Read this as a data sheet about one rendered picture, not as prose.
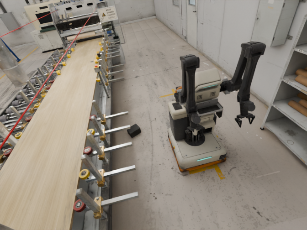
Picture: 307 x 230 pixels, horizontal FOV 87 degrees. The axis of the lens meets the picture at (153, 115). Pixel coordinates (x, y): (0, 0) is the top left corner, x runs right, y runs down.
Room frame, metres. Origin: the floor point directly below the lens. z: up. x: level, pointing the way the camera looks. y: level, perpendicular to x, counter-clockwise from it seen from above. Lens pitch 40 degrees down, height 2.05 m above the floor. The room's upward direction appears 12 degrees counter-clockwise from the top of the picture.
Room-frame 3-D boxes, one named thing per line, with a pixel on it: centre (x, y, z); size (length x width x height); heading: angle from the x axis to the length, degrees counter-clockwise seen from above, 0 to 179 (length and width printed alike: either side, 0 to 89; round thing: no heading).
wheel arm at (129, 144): (1.06, 0.48, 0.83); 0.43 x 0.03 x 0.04; 94
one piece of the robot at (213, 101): (1.15, -0.50, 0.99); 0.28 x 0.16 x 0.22; 93
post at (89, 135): (1.02, 0.57, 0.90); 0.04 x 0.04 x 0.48; 4
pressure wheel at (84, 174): (0.80, 0.66, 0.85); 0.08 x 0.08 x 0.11
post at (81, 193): (0.52, 0.54, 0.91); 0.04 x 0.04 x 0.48; 4
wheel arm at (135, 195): (0.56, 0.45, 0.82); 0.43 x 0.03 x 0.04; 94
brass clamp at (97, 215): (0.54, 0.54, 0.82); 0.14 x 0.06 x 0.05; 4
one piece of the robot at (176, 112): (1.53, -0.48, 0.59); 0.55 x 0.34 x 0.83; 93
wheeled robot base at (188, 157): (1.44, -0.49, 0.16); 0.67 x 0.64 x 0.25; 3
